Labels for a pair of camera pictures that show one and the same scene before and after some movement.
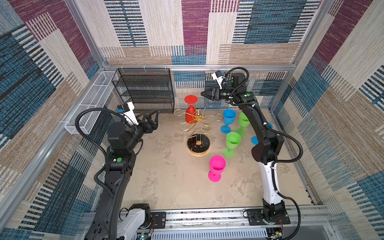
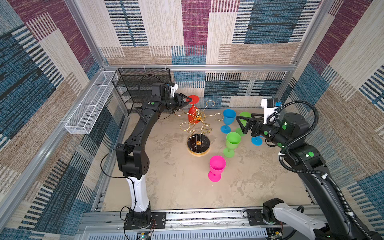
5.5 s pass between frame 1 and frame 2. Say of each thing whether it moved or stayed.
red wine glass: stayed
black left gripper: moved
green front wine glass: stayed
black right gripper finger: moved
